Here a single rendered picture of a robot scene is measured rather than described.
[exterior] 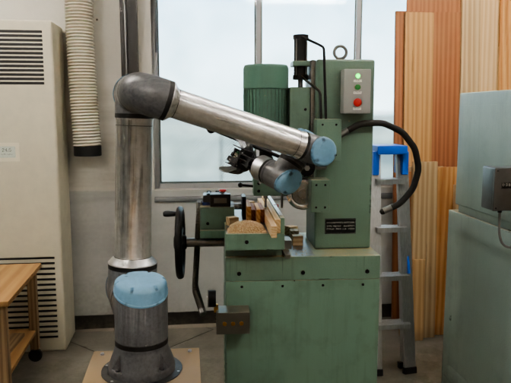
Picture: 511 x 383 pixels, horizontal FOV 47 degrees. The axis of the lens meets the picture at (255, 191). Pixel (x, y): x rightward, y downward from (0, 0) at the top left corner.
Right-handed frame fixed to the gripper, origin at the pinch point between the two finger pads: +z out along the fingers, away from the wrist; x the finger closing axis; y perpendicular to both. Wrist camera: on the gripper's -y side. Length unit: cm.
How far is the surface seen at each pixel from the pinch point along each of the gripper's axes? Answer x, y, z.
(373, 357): 50, -55, -60
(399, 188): -13, -117, -3
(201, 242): 38.2, -10.6, 4.4
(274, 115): -18.9, -11.5, -3.9
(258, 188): 9.1, -18.7, -4.6
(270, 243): 23.5, -9.5, -28.8
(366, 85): -42, -25, -27
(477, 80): -91, -181, 18
